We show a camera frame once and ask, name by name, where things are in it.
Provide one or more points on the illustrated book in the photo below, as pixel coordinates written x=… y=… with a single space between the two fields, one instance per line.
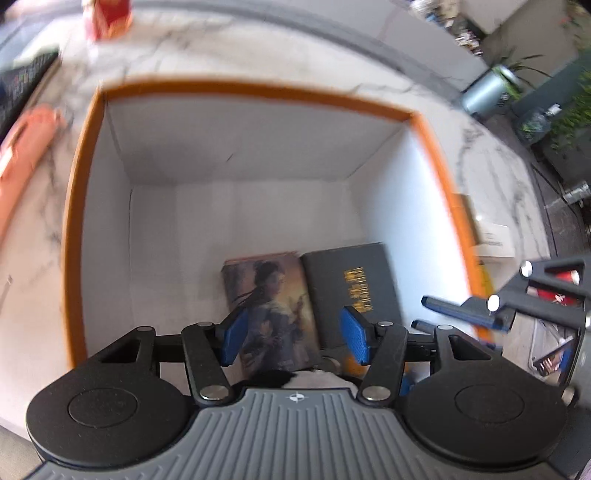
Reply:
x=277 y=295

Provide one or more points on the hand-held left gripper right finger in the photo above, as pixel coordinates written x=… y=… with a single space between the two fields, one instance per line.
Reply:
x=358 y=335

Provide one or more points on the orange box lid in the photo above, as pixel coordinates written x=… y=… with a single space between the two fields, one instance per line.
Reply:
x=27 y=138

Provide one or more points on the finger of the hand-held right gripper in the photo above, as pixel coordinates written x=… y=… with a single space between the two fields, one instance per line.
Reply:
x=461 y=313
x=422 y=325

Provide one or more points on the green leafy plant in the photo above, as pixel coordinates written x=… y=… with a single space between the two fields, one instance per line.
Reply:
x=575 y=115

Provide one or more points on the black keyboard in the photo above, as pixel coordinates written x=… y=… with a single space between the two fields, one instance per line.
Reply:
x=23 y=78

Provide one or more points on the orange cardboard box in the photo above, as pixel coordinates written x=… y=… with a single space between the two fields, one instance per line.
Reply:
x=277 y=147

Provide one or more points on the white glasses box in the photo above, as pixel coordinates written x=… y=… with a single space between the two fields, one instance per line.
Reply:
x=496 y=235

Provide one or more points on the black book gold lettering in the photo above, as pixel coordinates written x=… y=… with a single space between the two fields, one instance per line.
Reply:
x=332 y=286

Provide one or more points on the metal fixture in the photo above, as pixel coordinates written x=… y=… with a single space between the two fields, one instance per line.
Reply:
x=577 y=192

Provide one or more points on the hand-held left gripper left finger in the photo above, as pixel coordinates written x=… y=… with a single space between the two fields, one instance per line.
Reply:
x=235 y=333

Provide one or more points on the potted plant in grey pot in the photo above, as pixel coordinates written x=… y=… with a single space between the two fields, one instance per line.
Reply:
x=482 y=90

